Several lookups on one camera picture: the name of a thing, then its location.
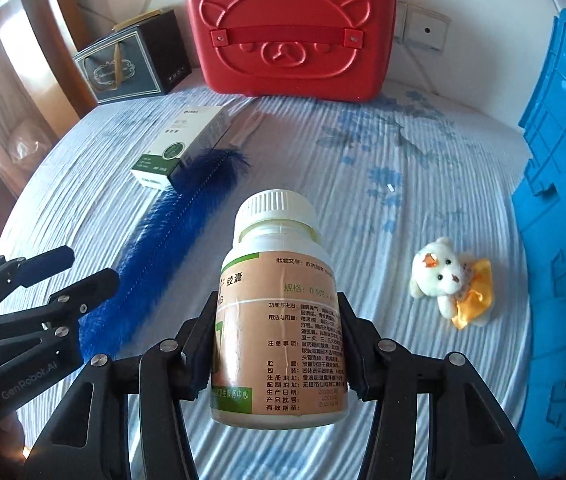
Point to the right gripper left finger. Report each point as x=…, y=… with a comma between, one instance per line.
x=87, y=436

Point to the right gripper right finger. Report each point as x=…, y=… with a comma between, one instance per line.
x=469, y=435

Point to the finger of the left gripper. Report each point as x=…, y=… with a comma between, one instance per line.
x=25, y=272
x=64, y=308

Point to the blue feather duster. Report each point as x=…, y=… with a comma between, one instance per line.
x=159, y=246

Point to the white medicine bottle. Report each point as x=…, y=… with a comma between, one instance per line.
x=279, y=352

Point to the small white bear toy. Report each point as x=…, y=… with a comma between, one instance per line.
x=462, y=285

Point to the white green medicine box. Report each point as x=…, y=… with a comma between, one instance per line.
x=195, y=130

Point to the blue plastic crate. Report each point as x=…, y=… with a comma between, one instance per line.
x=540, y=212

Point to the dark green gift box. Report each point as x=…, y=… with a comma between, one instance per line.
x=144, y=58

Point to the red bear suitcase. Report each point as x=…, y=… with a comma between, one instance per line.
x=336, y=50

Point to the white wall socket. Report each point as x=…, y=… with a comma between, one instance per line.
x=421, y=28

